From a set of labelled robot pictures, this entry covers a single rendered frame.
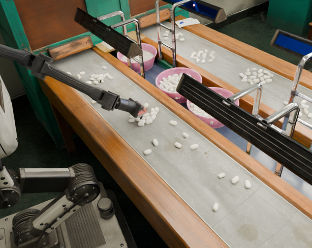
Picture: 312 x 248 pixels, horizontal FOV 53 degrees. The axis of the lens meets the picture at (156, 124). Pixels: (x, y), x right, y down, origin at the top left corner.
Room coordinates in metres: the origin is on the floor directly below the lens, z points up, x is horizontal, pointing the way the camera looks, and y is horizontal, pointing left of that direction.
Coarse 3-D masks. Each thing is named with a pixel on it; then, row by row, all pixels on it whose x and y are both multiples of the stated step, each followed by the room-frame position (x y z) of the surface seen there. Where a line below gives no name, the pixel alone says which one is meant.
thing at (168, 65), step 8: (184, 0) 1.78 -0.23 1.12; (192, 0) 1.81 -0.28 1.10; (160, 24) 1.84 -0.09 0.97; (160, 32) 1.86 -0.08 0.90; (160, 40) 1.86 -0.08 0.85; (160, 48) 1.86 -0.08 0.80; (160, 56) 1.86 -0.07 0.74; (160, 64) 1.85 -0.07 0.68; (168, 64) 1.79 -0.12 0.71; (176, 64) 1.74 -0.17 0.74
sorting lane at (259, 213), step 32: (64, 64) 1.87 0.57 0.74; (96, 64) 1.83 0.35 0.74; (128, 96) 1.44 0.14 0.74; (128, 128) 1.17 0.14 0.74; (160, 128) 1.14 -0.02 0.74; (192, 128) 1.12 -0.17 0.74; (160, 160) 0.93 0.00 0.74; (192, 160) 0.92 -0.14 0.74; (224, 160) 0.90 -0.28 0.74; (192, 192) 0.75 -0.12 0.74; (224, 192) 0.73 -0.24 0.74; (256, 192) 0.72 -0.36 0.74; (224, 224) 0.60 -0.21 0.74; (256, 224) 0.59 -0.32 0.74; (288, 224) 0.57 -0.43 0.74
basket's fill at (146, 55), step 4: (144, 52) 1.96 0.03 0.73; (148, 52) 1.95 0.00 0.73; (124, 56) 1.92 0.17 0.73; (136, 56) 1.90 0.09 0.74; (144, 56) 1.89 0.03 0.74; (148, 56) 1.89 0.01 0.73; (152, 56) 1.90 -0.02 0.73; (124, 60) 1.88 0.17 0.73; (132, 60) 1.85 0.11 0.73; (144, 60) 1.84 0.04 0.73; (136, 68) 1.78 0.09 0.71
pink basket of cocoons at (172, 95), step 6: (162, 72) 1.61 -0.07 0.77; (168, 72) 1.63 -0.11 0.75; (180, 72) 1.63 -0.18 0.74; (192, 72) 1.60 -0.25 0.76; (156, 78) 1.55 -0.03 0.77; (198, 78) 1.54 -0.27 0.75; (156, 84) 1.49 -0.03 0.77; (162, 90) 1.43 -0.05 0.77; (174, 96) 1.40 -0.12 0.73; (180, 96) 1.40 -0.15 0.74; (180, 102) 1.41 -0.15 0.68
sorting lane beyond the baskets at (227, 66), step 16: (144, 32) 2.25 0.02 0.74; (176, 32) 2.19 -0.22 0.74; (176, 48) 1.95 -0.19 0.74; (192, 48) 1.93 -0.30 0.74; (208, 48) 1.91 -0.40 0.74; (208, 64) 1.70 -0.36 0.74; (224, 64) 1.68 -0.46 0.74; (240, 64) 1.66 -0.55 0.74; (256, 64) 1.64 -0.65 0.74; (224, 80) 1.51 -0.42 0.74; (240, 80) 1.49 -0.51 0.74; (272, 80) 1.46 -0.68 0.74; (288, 80) 1.45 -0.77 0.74; (272, 96) 1.31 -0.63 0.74; (288, 96) 1.30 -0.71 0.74; (304, 112) 1.16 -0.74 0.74
